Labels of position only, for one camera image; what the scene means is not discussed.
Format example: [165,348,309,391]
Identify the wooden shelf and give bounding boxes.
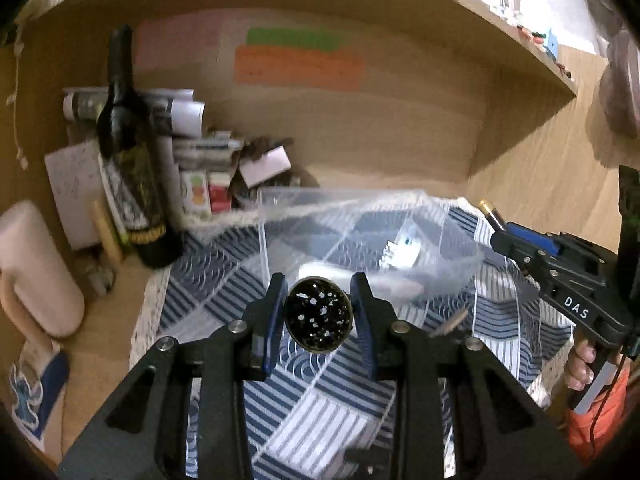
[15,0,580,181]

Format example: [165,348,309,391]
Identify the black cable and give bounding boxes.
[589,352,628,453]

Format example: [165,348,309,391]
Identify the blue patterned tablecloth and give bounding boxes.
[129,195,576,480]

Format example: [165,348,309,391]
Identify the orange sticky note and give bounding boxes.
[234,46,367,92]

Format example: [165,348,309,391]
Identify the grey plush object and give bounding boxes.
[597,30,640,137]

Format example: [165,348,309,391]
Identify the stack of printed booklets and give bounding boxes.
[172,132,246,173]

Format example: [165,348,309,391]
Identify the gold capped black tube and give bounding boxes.
[477,199,510,233]

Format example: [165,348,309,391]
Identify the wooden stick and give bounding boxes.
[90,201,125,266]

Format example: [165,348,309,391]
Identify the silver white packet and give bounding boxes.
[376,220,426,272]

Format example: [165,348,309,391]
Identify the white notebook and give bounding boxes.
[44,140,108,252]

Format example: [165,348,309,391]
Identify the person's right hand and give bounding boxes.
[565,339,597,392]

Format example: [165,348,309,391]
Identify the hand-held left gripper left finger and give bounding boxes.
[57,272,288,480]

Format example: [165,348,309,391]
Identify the white paper towel roll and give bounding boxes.
[0,200,86,356]

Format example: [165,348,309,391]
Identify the rolled printed papers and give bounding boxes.
[62,87,207,138]

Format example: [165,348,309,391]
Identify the round black speckled lid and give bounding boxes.
[284,276,355,351]

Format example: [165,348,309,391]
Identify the green sticky note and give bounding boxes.
[246,26,341,52]

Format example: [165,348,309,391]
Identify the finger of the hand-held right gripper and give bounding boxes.
[491,230,543,281]
[506,221,560,257]

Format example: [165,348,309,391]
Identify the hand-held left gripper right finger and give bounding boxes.
[350,272,587,480]

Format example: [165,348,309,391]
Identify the colourful small carton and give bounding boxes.
[179,170,233,217]

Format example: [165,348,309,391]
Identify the clear plastic container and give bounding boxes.
[257,186,485,307]

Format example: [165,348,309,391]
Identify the small brown wooden piece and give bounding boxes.
[432,310,471,337]

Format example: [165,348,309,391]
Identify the blue and white cloth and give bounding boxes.
[7,342,71,453]

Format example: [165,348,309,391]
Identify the dark wine bottle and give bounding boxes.
[96,24,185,270]

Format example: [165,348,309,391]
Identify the pink sticky note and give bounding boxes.
[134,14,226,77]

